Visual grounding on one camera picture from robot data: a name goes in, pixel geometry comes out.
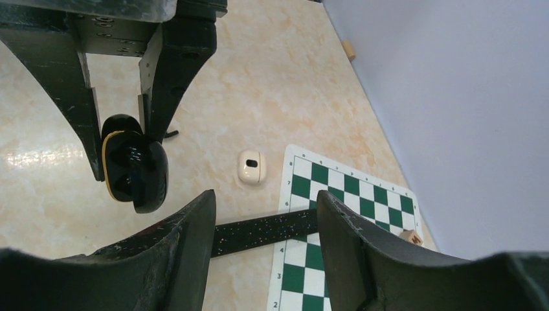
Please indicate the wooden cork piece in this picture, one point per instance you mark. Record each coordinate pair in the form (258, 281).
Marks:
(349, 50)

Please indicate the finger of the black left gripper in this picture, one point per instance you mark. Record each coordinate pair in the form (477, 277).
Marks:
(175, 53)
(56, 86)

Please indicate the black earbud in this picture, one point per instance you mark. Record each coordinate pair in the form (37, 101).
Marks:
(171, 134)

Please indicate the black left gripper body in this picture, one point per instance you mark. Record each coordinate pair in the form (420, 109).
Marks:
(120, 28)

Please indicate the black earbud case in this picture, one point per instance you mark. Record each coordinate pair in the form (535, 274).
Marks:
(135, 166)

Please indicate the wooden letter cube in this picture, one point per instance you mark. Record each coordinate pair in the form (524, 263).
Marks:
(412, 236)

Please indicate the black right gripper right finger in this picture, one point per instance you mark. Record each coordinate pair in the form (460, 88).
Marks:
(369, 268)

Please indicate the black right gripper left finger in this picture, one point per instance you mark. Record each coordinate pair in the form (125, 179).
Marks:
(162, 267)

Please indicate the cream earbud case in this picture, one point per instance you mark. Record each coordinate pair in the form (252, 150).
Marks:
(252, 167)

